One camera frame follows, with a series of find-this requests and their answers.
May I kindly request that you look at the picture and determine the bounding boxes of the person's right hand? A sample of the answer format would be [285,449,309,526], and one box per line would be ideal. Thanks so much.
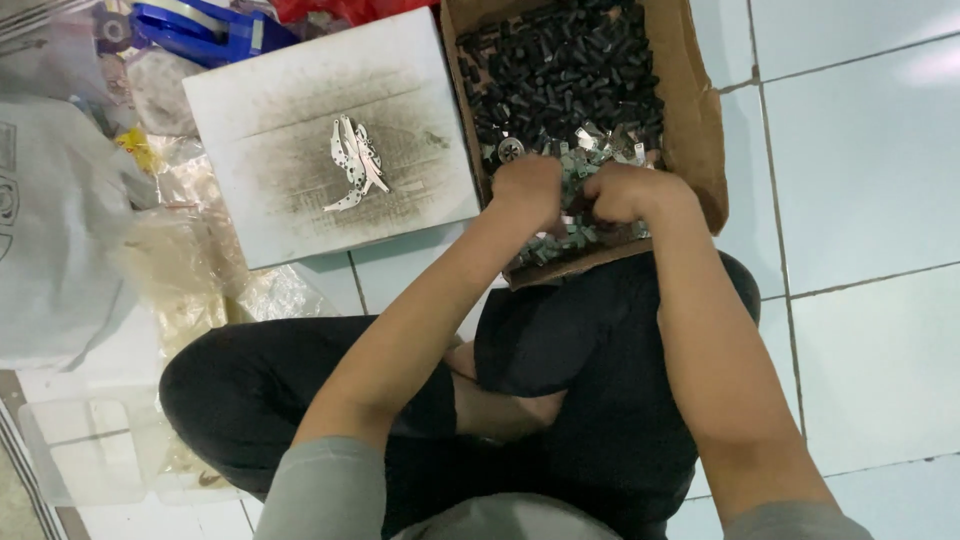
[583,160,699,227]

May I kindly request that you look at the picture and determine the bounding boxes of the person's left hand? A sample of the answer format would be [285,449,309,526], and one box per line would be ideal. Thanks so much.
[491,155,569,236]

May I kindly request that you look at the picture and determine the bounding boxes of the heap of small metal clips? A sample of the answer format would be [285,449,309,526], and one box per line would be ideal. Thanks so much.
[483,120,655,273]

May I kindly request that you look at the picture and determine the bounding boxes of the heap of black rubber caps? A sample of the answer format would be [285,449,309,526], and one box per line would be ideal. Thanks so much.
[454,0,667,159]

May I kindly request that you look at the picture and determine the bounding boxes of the brown cardboard box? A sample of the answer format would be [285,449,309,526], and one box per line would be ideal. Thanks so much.
[439,0,730,291]

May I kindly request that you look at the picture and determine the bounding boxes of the person's black trousers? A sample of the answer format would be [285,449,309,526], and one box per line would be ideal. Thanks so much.
[158,250,763,540]

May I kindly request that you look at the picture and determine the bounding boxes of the person's bare foot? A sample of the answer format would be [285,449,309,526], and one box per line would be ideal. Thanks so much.
[444,339,568,445]

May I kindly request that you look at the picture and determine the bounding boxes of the pile of curved metal strips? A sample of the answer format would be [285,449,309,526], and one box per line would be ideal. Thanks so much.
[322,114,391,214]

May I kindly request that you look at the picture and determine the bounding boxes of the dirty white board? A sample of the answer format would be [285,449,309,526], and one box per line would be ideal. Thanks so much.
[182,6,482,271]

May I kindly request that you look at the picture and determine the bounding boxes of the red plastic bag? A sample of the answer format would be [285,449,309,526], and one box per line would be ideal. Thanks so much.
[268,0,441,28]

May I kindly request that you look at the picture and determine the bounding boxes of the person's grey shirt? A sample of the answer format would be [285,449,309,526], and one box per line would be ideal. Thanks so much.
[252,435,876,540]

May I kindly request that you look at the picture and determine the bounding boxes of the crumpled clear plastic bags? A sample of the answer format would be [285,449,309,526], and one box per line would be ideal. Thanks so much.
[111,133,340,481]

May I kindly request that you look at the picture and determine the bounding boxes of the blue tape dispenser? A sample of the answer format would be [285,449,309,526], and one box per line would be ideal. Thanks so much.
[129,0,301,70]

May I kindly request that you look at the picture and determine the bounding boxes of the white translucent filled bag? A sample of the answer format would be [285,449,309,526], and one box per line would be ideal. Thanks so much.
[126,46,208,138]

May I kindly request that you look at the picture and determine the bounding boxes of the yellow packet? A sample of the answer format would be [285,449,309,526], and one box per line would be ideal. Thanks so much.
[112,126,163,175]

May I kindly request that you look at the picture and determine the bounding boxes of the grey printed plastic bag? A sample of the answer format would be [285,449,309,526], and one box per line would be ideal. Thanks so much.
[0,96,160,373]

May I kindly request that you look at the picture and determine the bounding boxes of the clear plastic container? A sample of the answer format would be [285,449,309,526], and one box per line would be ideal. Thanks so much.
[18,385,250,508]

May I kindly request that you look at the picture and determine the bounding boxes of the clear bag of parts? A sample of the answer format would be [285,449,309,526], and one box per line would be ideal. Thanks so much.
[0,0,145,130]

